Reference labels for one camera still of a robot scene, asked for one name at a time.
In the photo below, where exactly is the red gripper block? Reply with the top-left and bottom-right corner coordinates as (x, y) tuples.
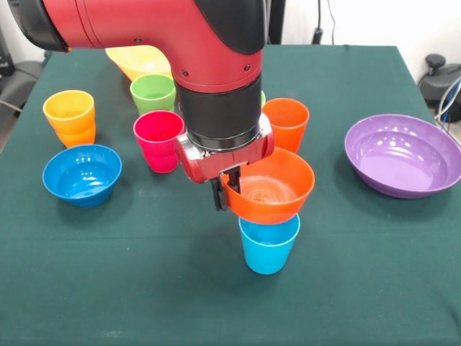
(175, 112), (277, 212)

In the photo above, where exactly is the orange bowl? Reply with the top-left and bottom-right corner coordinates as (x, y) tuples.
(219, 146), (316, 226)

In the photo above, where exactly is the light blue cup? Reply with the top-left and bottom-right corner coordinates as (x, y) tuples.
(238, 212), (302, 276)

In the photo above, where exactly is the pink cup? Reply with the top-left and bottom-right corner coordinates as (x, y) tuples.
(133, 110), (186, 174)

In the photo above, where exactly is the orange cup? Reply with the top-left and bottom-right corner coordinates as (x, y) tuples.
(261, 97), (310, 155)

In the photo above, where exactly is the green cup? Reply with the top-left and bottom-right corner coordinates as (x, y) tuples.
(129, 74), (177, 116)

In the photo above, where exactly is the dark green tablecloth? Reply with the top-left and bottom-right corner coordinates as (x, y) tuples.
(0, 42), (461, 346)

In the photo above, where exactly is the blue bowl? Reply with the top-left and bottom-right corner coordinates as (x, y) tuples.
(42, 143), (123, 208)

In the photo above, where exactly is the large yellow bowl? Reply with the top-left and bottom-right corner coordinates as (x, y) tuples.
(104, 45), (174, 82)

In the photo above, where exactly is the yellow cup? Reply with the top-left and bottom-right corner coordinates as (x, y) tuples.
(42, 89), (97, 149)

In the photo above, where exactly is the purple bowl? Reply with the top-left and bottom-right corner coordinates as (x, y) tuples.
(344, 113), (461, 200)

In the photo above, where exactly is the gray black machine base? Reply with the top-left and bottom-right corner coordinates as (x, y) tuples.
(0, 61), (46, 112)
(417, 53), (461, 109)

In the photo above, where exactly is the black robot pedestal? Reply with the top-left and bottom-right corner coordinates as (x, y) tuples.
(264, 0), (297, 45)

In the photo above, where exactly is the black cable with plug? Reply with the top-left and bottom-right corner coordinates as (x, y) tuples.
(311, 0), (338, 45)

